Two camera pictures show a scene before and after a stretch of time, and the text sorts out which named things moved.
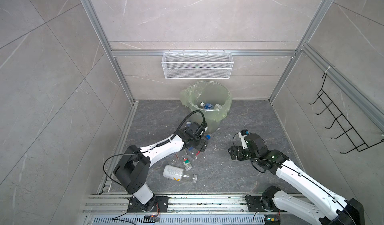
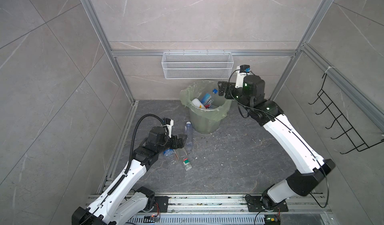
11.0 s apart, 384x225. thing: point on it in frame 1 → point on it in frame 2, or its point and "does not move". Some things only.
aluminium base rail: [114, 209] does not move
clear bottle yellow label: [179, 174] → [197, 103]
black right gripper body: [243, 154] → [237, 94]
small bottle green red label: [186, 163] does not move
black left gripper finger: [203, 144] → [178, 143]
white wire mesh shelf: [197, 65] does not move
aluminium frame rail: [94, 18] does not move
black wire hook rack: [359, 144] does not move
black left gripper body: [196, 141] → [166, 141]
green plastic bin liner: [207, 91] does not move
